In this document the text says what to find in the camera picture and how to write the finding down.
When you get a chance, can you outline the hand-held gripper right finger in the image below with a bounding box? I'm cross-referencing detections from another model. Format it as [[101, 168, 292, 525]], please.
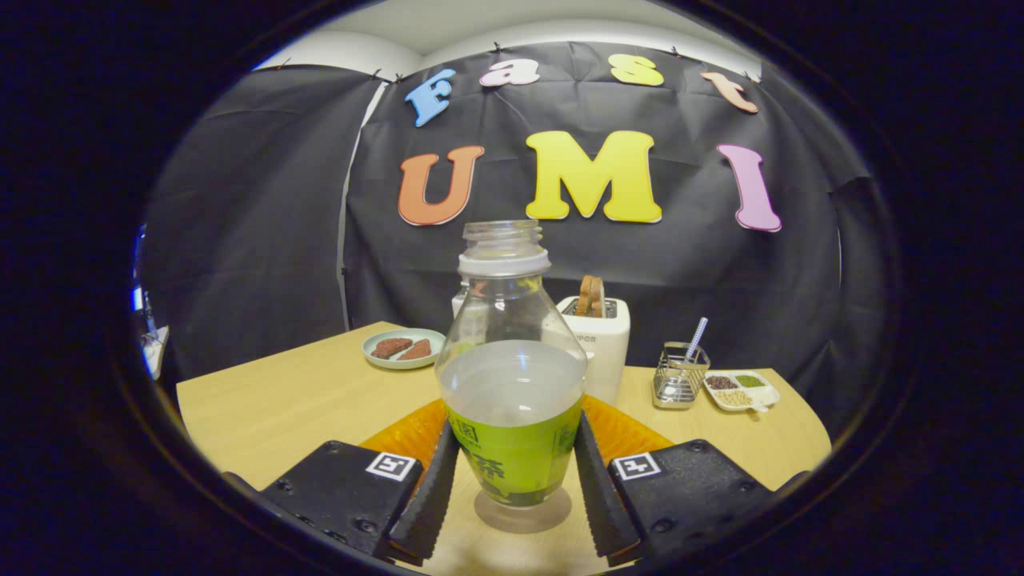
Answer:
[[572, 396, 809, 567]]

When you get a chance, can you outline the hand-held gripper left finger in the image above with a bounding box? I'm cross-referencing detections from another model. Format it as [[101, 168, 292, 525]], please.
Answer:
[[220, 398, 461, 567]]

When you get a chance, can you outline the clear juice bottle green label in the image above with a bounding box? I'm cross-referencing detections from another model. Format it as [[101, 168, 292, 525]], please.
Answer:
[[435, 220, 590, 510]]

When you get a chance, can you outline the white toaster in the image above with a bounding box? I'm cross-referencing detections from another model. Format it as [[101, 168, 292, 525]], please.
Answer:
[[556, 294, 631, 407]]

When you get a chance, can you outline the pale green plate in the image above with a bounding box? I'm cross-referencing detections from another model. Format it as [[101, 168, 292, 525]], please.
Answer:
[[362, 328, 446, 370]]

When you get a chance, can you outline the wooden table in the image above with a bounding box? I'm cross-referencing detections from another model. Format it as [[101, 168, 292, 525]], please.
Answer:
[[176, 321, 833, 576]]

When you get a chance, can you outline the white divided dish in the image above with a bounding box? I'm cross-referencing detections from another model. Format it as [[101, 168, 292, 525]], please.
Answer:
[[702, 370, 781, 414]]

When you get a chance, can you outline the bread slice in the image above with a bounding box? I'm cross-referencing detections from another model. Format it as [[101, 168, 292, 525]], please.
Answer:
[[576, 274, 606, 318]]

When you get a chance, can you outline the wire mesh holder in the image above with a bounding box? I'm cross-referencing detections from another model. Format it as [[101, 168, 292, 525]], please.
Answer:
[[652, 342, 711, 410]]

